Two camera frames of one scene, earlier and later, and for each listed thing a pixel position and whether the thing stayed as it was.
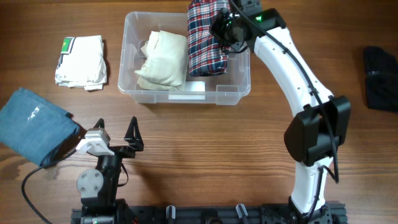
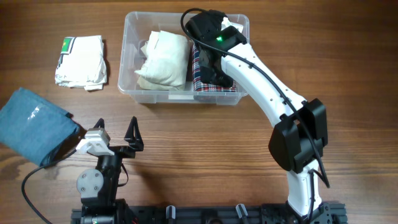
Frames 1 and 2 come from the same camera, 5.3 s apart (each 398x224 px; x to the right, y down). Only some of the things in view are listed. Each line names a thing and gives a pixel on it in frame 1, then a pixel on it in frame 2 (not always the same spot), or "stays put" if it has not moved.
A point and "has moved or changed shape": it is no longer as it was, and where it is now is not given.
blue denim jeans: [34, 127] stays put
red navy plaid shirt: [206, 55] has moved or changed shape
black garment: [382, 76] to [211, 69]
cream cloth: [165, 64] stays put
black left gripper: [135, 143] stays put
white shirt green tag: [81, 63] stays put
